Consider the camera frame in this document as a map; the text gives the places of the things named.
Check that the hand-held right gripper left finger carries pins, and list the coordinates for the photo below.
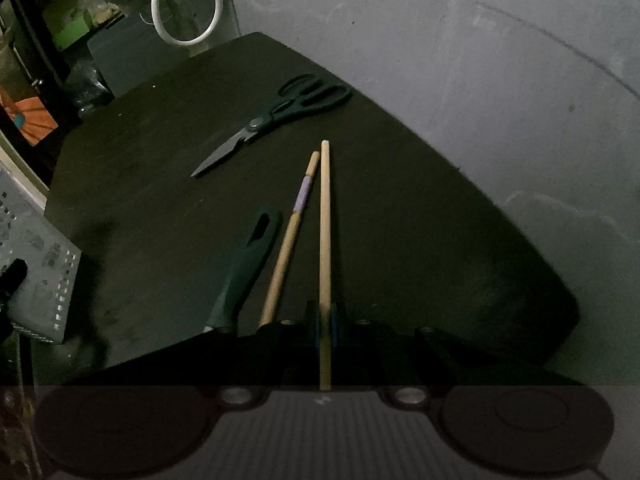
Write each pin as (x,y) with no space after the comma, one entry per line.
(312,332)

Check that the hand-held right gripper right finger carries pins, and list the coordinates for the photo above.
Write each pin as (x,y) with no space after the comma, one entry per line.
(336,332)

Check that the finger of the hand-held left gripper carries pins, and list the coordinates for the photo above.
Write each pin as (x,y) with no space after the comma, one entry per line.
(12,277)

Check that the white perforated plastic basket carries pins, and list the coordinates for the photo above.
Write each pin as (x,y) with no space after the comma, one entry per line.
(35,250)

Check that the purple banded wooden chopstick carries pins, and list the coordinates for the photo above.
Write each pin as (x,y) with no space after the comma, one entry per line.
(290,240)

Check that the plain wooden chopstick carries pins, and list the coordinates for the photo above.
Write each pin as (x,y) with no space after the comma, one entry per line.
(325,235)

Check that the orange cloth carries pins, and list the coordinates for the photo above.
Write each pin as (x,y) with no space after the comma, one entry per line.
(35,120)

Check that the dark grey cabinet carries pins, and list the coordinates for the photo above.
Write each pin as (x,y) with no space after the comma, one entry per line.
(125,60)

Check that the green box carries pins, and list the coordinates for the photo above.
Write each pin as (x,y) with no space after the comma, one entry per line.
(70,32)

